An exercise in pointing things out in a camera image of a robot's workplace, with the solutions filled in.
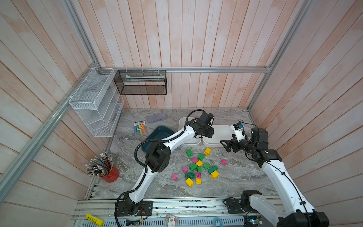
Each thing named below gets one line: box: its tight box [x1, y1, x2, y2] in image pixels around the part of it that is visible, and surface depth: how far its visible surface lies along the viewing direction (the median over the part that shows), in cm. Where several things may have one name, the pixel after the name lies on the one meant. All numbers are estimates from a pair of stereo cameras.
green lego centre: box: [202, 162, 211, 170], surface depth 90 cm
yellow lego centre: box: [195, 159, 204, 167], surface depth 90 cm
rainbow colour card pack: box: [133, 120, 147, 135], surface depth 109 cm
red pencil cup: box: [85, 152, 120, 184], surface depth 78 cm
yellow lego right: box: [210, 170, 220, 180], surface depth 85 cm
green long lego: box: [207, 165, 219, 175], surface depth 87 cm
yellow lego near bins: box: [204, 147, 213, 157], surface depth 95 cm
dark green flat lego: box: [185, 172, 196, 180], surface depth 85 cm
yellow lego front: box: [184, 177, 194, 188], surface depth 81 cm
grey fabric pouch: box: [146, 112, 167, 123], surface depth 116 cm
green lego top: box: [186, 148, 194, 158], surface depth 96 cm
